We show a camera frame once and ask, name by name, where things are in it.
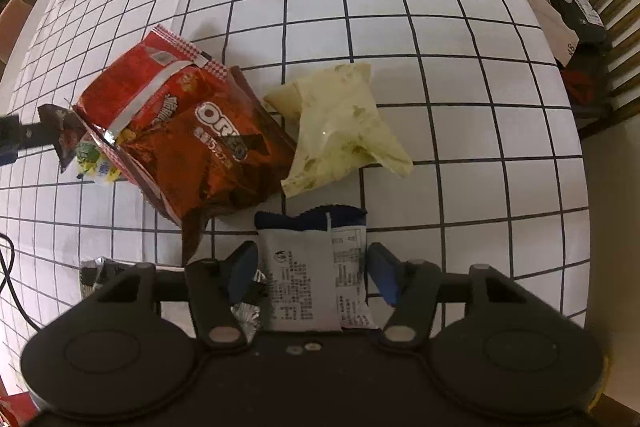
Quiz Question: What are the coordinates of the black cable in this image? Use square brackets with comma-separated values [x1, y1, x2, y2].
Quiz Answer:
[0, 232, 42, 334]

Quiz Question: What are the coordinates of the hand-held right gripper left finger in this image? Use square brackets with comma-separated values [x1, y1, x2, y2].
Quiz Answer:
[80, 240, 260, 351]

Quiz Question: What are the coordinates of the large red snack bag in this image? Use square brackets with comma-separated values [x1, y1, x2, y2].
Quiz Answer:
[72, 24, 297, 269]

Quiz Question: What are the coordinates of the beige cardboard box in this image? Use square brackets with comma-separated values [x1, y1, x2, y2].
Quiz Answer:
[499, 0, 584, 68]

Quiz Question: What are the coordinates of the white and blue snack packet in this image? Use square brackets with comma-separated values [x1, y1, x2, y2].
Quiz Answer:
[254, 205, 380, 333]

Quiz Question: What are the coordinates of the dark brown snack packet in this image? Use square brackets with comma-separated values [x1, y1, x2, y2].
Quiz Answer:
[38, 103, 90, 173]

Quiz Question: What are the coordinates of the silver foil snack packet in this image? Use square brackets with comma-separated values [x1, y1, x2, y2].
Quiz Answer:
[80, 256, 267, 344]

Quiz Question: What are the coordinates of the white checked tablecloth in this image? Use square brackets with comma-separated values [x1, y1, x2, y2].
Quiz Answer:
[0, 0, 592, 360]

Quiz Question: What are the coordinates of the pale yellow snack packet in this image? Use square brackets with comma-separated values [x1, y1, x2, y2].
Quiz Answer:
[263, 62, 415, 198]

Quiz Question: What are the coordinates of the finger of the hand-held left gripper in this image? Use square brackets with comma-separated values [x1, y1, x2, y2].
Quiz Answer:
[0, 114, 60, 166]

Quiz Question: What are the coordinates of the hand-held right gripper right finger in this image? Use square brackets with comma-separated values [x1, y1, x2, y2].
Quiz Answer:
[367, 242, 552, 351]

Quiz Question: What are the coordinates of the green yellow snack packet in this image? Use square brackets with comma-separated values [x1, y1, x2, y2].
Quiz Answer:
[74, 138, 127, 186]

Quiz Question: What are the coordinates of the black bag with white label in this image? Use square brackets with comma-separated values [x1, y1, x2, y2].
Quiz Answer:
[531, 0, 610, 48]

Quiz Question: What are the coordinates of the brown round-backed chair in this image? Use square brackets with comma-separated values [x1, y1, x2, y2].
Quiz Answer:
[0, 0, 57, 64]

